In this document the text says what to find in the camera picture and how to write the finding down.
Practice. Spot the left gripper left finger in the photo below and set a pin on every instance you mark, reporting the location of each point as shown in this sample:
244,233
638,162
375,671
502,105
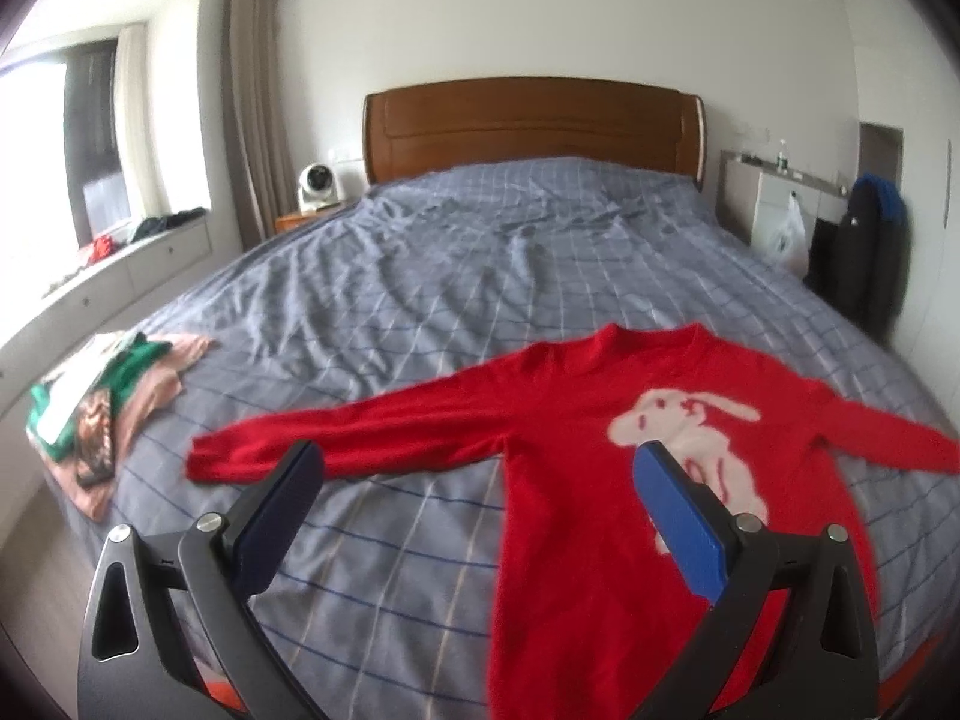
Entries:
134,658

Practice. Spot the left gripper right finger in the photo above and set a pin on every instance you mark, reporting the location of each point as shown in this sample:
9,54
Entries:
822,659

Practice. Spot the red sweater with white rabbit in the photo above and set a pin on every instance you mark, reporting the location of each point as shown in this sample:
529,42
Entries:
588,611

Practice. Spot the pile of folded clothes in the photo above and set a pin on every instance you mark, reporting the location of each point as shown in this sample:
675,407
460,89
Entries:
86,412

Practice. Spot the clothes on window bench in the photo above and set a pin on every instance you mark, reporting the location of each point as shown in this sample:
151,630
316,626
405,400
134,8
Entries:
111,242

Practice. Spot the white window bench drawers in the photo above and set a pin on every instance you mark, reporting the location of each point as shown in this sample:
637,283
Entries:
88,301

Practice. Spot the dark jacket on chair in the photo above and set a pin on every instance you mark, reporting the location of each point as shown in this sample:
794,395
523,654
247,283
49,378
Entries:
858,252

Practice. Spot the white plastic bag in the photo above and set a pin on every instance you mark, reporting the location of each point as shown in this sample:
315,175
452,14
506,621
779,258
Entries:
783,238

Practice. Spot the white bedside cabinet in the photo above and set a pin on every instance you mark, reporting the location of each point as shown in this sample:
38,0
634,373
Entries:
745,183

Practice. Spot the white small fan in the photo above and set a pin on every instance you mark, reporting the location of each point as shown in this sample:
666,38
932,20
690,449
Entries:
317,190

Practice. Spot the beige curtain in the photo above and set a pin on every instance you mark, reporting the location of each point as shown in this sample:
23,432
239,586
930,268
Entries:
262,174

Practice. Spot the brown wooden headboard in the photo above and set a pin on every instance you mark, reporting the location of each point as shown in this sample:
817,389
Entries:
410,131

